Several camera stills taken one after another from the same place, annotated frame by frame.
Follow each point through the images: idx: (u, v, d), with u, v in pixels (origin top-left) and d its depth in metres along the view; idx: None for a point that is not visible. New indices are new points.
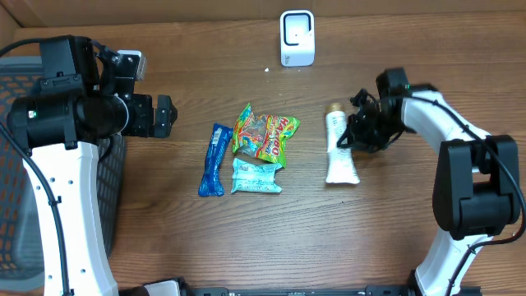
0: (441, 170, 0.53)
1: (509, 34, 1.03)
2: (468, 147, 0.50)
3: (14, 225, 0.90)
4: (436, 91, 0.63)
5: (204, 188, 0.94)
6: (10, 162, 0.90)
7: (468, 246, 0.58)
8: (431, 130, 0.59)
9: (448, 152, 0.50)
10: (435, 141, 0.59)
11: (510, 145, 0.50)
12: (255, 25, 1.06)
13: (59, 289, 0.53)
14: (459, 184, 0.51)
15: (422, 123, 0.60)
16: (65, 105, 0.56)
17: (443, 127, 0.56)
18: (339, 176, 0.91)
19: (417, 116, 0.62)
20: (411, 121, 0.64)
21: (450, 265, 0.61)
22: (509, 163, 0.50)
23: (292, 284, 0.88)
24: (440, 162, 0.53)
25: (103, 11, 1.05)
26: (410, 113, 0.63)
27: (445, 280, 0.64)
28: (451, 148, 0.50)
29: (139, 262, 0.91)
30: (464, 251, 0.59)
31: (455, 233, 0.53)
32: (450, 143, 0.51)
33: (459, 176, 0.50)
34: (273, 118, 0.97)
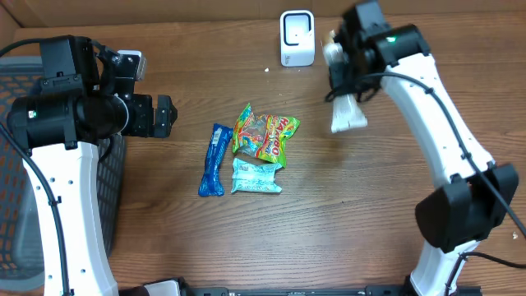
0: (435, 205, 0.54)
1: (509, 34, 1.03)
2: (466, 190, 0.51)
3: (14, 225, 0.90)
4: (426, 55, 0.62)
5: (204, 188, 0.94)
6: (10, 162, 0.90)
7: (459, 253, 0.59)
8: (420, 125, 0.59)
9: (449, 200, 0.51)
10: (419, 133, 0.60)
11: (511, 173, 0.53)
12: (255, 25, 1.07)
13: (59, 289, 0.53)
14: (456, 223, 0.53)
15: (409, 109, 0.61)
16: (65, 105, 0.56)
17: (438, 142, 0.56)
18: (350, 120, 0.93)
19: (403, 97, 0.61)
20: (393, 94, 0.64)
21: (444, 271, 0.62)
22: (506, 191, 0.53)
23: (292, 284, 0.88)
24: (433, 198, 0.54)
25: (104, 10, 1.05)
26: (394, 90, 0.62)
27: (441, 284, 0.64)
28: (453, 196, 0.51)
29: (139, 262, 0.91)
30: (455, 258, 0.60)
31: (445, 249, 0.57)
32: (450, 190, 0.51)
33: (459, 215, 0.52)
34: (273, 118, 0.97)
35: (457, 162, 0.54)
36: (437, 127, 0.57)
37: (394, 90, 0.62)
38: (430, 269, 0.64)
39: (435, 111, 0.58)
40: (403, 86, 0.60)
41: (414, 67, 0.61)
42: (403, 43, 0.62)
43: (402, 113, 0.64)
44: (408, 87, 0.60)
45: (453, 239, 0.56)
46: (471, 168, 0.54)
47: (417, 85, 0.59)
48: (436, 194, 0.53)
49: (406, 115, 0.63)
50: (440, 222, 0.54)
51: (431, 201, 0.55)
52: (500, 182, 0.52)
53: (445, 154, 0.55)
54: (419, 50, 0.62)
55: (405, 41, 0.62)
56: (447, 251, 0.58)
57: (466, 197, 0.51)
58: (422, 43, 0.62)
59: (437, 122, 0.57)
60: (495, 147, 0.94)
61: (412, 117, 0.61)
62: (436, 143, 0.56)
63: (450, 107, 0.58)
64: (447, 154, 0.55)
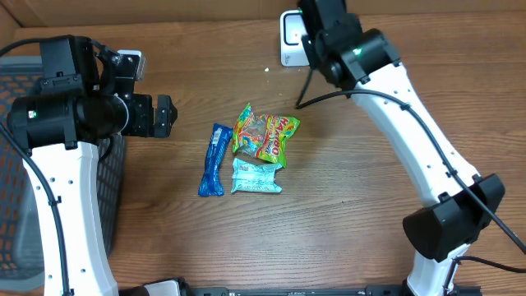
0: (426, 224, 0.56)
1: (509, 34, 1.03)
2: (455, 210, 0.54)
3: (14, 225, 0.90)
4: (397, 65, 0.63)
5: (204, 188, 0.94)
6: (10, 162, 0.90)
7: (453, 259, 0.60)
8: (401, 145, 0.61)
9: (440, 222, 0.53)
10: (399, 150, 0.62)
11: (497, 184, 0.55)
12: (255, 25, 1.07)
13: (59, 289, 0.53)
14: (448, 238, 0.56)
15: (389, 127, 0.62)
16: (65, 105, 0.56)
17: (422, 163, 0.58)
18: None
19: (379, 114, 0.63)
20: (368, 109, 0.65)
21: (440, 275, 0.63)
22: (494, 203, 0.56)
23: (292, 284, 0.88)
24: (423, 219, 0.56)
25: (104, 10, 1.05)
26: (370, 107, 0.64)
27: (438, 286, 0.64)
28: (444, 219, 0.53)
29: (139, 262, 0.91)
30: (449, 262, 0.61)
31: (440, 261, 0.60)
32: (440, 213, 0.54)
33: (449, 233, 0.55)
34: (273, 118, 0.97)
35: (443, 180, 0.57)
36: (417, 147, 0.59)
37: (370, 107, 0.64)
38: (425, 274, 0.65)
39: (415, 129, 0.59)
40: (379, 104, 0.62)
41: (387, 80, 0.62)
42: (369, 53, 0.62)
43: (381, 128, 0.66)
44: (385, 105, 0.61)
45: (446, 253, 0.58)
46: (459, 185, 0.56)
47: (394, 102, 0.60)
48: (426, 215, 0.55)
49: (385, 131, 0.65)
50: (431, 238, 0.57)
51: (420, 220, 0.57)
52: (488, 196, 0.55)
53: (430, 174, 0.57)
54: (388, 60, 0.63)
55: (371, 51, 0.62)
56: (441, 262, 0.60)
57: (454, 215, 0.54)
58: (389, 51, 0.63)
59: (418, 141, 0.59)
60: (496, 147, 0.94)
61: (392, 134, 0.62)
62: (420, 162, 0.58)
63: (428, 121, 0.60)
64: (433, 173, 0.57)
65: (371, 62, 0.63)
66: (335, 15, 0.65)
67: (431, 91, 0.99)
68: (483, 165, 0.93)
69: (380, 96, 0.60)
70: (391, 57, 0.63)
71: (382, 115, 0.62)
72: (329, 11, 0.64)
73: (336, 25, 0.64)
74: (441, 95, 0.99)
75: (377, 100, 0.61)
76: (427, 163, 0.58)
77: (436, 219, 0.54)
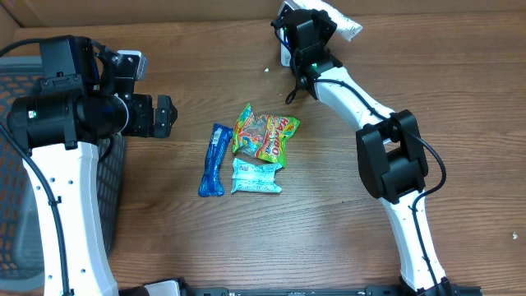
0: (361, 154, 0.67)
1: (509, 34, 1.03)
2: (375, 131, 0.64)
3: (14, 225, 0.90)
4: (341, 67, 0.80)
5: (204, 188, 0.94)
6: (10, 162, 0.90)
7: (409, 207, 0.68)
8: (344, 110, 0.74)
9: (362, 139, 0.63)
10: (347, 117, 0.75)
11: (411, 115, 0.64)
12: (255, 25, 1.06)
13: (59, 289, 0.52)
14: (377, 163, 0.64)
15: (336, 102, 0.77)
16: (65, 105, 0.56)
17: (352, 110, 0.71)
18: (337, 16, 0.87)
19: (329, 94, 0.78)
20: (326, 98, 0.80)
21: (411, 236, 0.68)
22: (412, 131, 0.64)
23: (292, 284, 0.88)
24: (357, 150, 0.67)
25: (104, 10, 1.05)
26: (323, 92, 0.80)
27: (418, 256, 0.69)
28: (364, 136, 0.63)
29: (139, 262, 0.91)
30: (410, 213, 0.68)
31: (388, 198, 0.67)
32: (362, 132, 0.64)
33: (376, 153, 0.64)
34: (273, 118, 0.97)
35: (366, 117, 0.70)
36: (351, 104, 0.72)
37: (325, 94, 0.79)
38: (402, 245, 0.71)
39: (349, 94, 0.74)
40: (326, 86, 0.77)
41: (332, 73, 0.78)
42: (325, 68, 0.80)
43: (336, 111, 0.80)
44: (329, 85, 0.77)
45: (386, 182, 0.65)
46: (377, 119, 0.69)
47: (333, 82, 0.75)
48: (357, 143, 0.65)
49: (338, 110, 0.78)
50: (367, 165, 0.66)
51: (359, 154, 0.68)
52: (403, 124, 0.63)
53: (362, 117, 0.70)
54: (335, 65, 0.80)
55: (326, 67, 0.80)
56: (391, 199, 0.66)
57: (376, 138, 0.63)
58: (338, 62, 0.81)
59: (351, 99, 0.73)
60: (496, 147, 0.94)
61: (339, 109, 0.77)
62: (352, 112, 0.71)
63: (361, 90, 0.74)
64: (360, 116, 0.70)
65: (329, 71, 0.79)
66: (312, 39, 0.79)
67: (431, 92, 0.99)
68: (482, 164, 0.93)
69: (324, 80, 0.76)
70: (339, 64, 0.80)
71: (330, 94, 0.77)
72: (307, 37, 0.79)
73: (311, 46, 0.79)
74: (441, 95, 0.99)
75: (324, 84, 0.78)
76: (357, 109, 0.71)
77: (359, 138, 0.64)
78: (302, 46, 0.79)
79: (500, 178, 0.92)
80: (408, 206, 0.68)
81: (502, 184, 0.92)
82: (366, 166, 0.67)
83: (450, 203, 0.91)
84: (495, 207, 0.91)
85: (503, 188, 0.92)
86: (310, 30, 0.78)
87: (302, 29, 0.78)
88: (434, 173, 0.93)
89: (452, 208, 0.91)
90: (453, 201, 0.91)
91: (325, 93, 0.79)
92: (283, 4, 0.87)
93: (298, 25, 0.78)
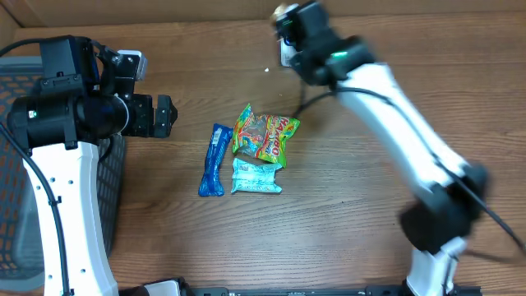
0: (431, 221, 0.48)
1: (509, 34, 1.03)
2: (445, 193, 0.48)
3: (14, 225, 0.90)
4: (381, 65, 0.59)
5: (204, 188, 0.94)
6: (10, 162, 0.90)
7: (449, 254, 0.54)
8: (388, 139, 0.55)
9: (430, 209, 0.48)
10: (394, 149, 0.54)
11: (483, 169, 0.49)
12: (255, 25, 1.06)
13: (59, 289, 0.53)
14: (445, 228, 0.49)
15: (376, 125, 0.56)
16: (65, 105, 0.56)
17: (405, 150, 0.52)
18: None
19: (364, 113, 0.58)
20: (361, 114, 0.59)
21: (438, 271, 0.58)
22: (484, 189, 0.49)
23: (292, 284, 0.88)
24: (422, 210, 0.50)
25: (104, 11, 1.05)
26: (355, 105, 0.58)
27: (438, 284, 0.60)
28: (433, 202, 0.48)
29: (139, 262, 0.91)
30: (449, 257, 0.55)
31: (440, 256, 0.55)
32: (430, 197, 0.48)
33: (444, 224, 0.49)
34: (273, 118, 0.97)
35: (430, 168, 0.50)
36: (403, 137, 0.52)
37: (357, 107, 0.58)
38: (425, 271, 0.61)
39: (396, 117, 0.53)
40: (362, 100, 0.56)
41: None
42: (354, 56, 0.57)
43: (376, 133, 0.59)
44: (366, 99, 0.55)
45: (442, 248, 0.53)
46: (445, 172, 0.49)
47: (374, 96, 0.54)
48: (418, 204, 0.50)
49: (376, 131, 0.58)
50: (422, 228, 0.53)
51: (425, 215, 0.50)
52: (476, 181, 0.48)
53: (418, 165, 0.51)
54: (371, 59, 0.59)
55: (355, 53, 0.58)
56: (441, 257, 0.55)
57: (447, 203, 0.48)
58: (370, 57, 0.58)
59: (401, 127, 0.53)
60: (495, 148, 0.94)
61: (382, 136, 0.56)
62: (404, 153, 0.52)
63: (412, 113, 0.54)
64: (417, 161, 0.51)
65: None
66: (320, 25, 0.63)
67: (431, 92, 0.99)
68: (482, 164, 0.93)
69: (347, 94, 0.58)
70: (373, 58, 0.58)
71: (369, 113, 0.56)
72: (312, 22, 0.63)
73: (320, 34, 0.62)
74: (441, 95, 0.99)
75: (362, 97, 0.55)
76: (412, 151, 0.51)
77: (426, 205, 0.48)
78: (310, 35, 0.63)
79: (500, 178, 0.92)
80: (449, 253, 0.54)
81: (501, 184, 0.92)
82: (418, 228, 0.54)
83: None
84: (495, 207, 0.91)
85: (503, 188, 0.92)
86: (314, 16, 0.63)
87: (305, 13, 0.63)
88: None
89: None
90: None
91: (359, 108, 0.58)
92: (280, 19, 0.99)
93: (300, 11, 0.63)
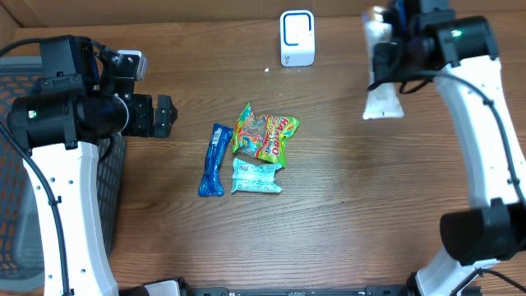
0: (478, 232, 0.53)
1: (509, 35, 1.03)
2: (503, 216, 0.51)
3: (14, 225, 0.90)
4: (493, 57, 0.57)
5: (204, 188, 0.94)
6: (10, 162, 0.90)
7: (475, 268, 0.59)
8: (468, 138, 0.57)
9: (486, 224, 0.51)
10: (471, 150, 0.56)
11: None
12: (254, 25, 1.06)
13: (59, 289, 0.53)
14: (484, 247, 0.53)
15: (461, 117, 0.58)
16: (65, 105, 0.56)
17: (483, 160, 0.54)
18: (391, 113, 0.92)
19: (454, 102, 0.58)
20: (449, 101, 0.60)
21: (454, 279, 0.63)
22: None
23: (292, 284, 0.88)
24: (472, 219, 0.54)
25: (104, 11, 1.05)
26: (450, 93, 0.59)
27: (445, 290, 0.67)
28: (489, 219, 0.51)
29: (139, 262, 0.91)
30: (471, 271, 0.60)
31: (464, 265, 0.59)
32: (488, 214, 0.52)
33: (489, 240, 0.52)
34: (273, 118, 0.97)
35: (500, 184, 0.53)
36: (488, 142, 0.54)
37: (452, 94, 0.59)
38: (440, 275, 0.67)
39: (489, 124, 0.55)
40: (462, 92, 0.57)
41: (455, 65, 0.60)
42: (467, 34, 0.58)
43: (455, 127, 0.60)
44: (466, 94, 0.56)
45: (472, 256, 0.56)
46: (516, 194, 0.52)
47: (477, 93, 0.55)
48: (472, 214, 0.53)
49: (456, 124, 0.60)
50: (464, 236, 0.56)
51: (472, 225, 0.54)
52: None
53: (490, 175, 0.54)
54: (486, 52, 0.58)
55: (471, 31, 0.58)
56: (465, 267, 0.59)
57: (500, 224, 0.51)
58: (492, 46, 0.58)
59: (490, 136, 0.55)
60: None
61: (465, 131, 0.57)
62: (482, 161, 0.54)
63: (507, 127, 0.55)
64: (492, 173, 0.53)
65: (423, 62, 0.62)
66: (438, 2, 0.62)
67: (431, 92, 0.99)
68: None
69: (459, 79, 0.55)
70: (486, 41, 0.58)
71: (463, 106, 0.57)
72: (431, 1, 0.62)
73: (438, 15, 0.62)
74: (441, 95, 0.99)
75: (462, 90, 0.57)
76: (491, 164, 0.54)
77: (482, 218, 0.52)
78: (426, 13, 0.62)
79: None
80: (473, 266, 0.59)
81: None
82: (460, 233, 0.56)
83: (450, 203, 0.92)
84: None
85: None
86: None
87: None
88: (433, 173, 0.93)
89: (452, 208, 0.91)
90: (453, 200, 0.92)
91: (452, 98, 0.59)
92: (283, 15, 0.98)
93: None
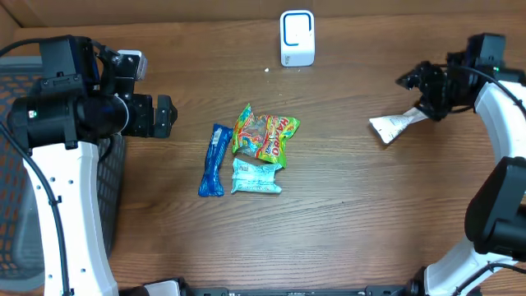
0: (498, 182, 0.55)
1: (509, 35, 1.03)
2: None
3: (14, 225, 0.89)
4: (523, 86, 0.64)
5: (204, 188, 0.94)
6: (10, 162, 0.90)
7: (487, 261, 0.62)
8: (499, 131, 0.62)
9: (506, 168, 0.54)
10: (498, 143, 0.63)
11: None
12: (255, 25, 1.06)
13: (59, 289, 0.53)
14: (501, 201, 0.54)
15: (494, 119, 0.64)
16: (65, 105, 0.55)
17: (512, 135, 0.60)
18: (386, 134, 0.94)
19: (491, 109, 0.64)
20: (485, 111, 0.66)
21: (463, 274, 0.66)
22: None
23: (292, 284, 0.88)
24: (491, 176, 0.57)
25: (104, 11, 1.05)
26: (485, 102, 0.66)
27: (451, 286, 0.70)
28: (511, 166, 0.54)
29: (139, 262, 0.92)
30: (482, 265, 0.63)
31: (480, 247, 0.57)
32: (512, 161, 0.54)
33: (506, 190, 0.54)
34: (273, 118, 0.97)
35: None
36: (515, 124, 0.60)
37: (487, 104, 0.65)
38: (448, 269, 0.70)
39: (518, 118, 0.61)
40: (495, 97, 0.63)
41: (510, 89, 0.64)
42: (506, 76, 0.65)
43: (486, 123, 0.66)
44: (499, 96, 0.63)
45: (491, 223, 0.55)
46: None
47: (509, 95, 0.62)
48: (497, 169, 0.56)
49: (490, 131, 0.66)
50: (486, 203, 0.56)
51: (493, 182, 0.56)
52: None
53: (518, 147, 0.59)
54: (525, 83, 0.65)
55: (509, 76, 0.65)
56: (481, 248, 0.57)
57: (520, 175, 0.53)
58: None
59: (518, 122, 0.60)
60: None
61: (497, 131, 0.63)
62: (510, 136, 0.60)
63: None
64: (520, 145, 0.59)
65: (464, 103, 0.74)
66: (496, 53, 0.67)
67: None
68: (482, 164, 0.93)
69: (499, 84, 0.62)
70: (524, 83, 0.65)
71: (496, 108, 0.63)
72: (491, 49, 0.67)
73: (494, 59, 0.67)
74: None
75: (495, 93, 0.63)
76: (518, 136, 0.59)
77: (505, 163, 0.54)
78: (481, 57, 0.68)
79: None
80: (486, 261, 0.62)
81: None
82: (482, 205, 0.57)
83: (450, 203, 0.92)
84: None
85: None
86: (496, 47, 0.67)
87: (490, 42, 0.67)
88: (433, 173, 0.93)
89: (452, 208, 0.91)
90: (453, 201, 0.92)
91: (486, 104, 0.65)
92: (283, 14, 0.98)
93: (486, 37, 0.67)
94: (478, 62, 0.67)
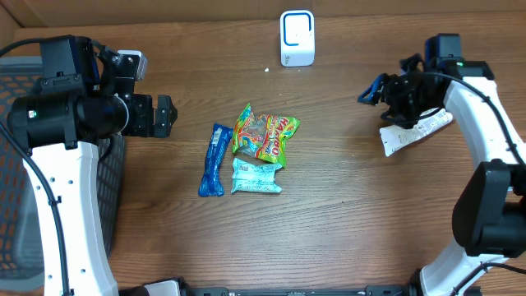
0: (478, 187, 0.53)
1: (509, 34, 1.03)
2: (505, 171, 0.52)
3: (14, 225, 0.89)
4: (490, 79, 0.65)
5: (204, 188, 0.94)
6: (10, 162, 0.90)
7: (481, 262, 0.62)
8: (472, 131, 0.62)
9: (485, 174, 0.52)
10: (472, 144, 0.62)
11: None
12: (255, 25, 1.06)
13: (59, 289, 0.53)
14: (486, 207, 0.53)
15: (465, 118, 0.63)
16: (65, 105, 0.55)
17: (485, 135, 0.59)
18: (389, 148, 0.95)
19: (461, 109, 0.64)
20: (455, 111, 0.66)
21: (457, 275, 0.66)
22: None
23: (292, 284, 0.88)
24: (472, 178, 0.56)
25: (105, 11, 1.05)
26: (454, 101, 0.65)
27: (449, 287, 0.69)
28: (490, 171, 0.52)
29: (139, 262, 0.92)
30: (476, 265, 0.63)
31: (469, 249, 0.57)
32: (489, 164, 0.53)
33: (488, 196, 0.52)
34: (273, 118, 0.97)
35: (500, 150, 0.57)
36: (486, 123, 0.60)
37: (457, 104, 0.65)
38: (443, 270, 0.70)
39: (489, 117, 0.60)
40: (463, 95, 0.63)
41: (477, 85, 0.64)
42: (471, 71, 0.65)
43: (459, 125, 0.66)
44: (467, 94, 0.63)
45: (477, 228, 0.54)
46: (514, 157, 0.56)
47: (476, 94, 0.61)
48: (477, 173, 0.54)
49: (463, 132, 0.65)
50: (471, 207, 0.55)
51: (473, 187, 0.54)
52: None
53: (491, 146, 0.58)
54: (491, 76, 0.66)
55: (473, 70, 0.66)
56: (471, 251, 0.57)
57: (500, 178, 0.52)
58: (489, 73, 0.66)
59: (489, 121, 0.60)
60: None
61: (469, 130, 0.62)
62: (483, 135, 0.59)
63: (505, 117, 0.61)
64: (493, 145, 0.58)
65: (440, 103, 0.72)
66: (455, 50, 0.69)
67: None
68: None
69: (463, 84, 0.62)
70: (490, 76, 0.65)
71: (465, 107, 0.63)
72: (449, 47, 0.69)
73: (454, 56, 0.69)
74: None
75: (463, 91, 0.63)
76: (491, 136, 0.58)
77: (483, 168, 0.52)
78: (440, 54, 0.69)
79: None
80: (479, 261, 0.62)
81: None
82: (467, 208, 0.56)
83: (450, 203, 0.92)
84: None
85: None
86: (454, 43, 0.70)
87: (447, 39, 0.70)
88: (433, 173, 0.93)
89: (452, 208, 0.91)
90: (453, 201, 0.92)
91: (456, 104, 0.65)
92: (283, 14, 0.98)
93: (443, 36, 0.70)
94: (440, 61, 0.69)
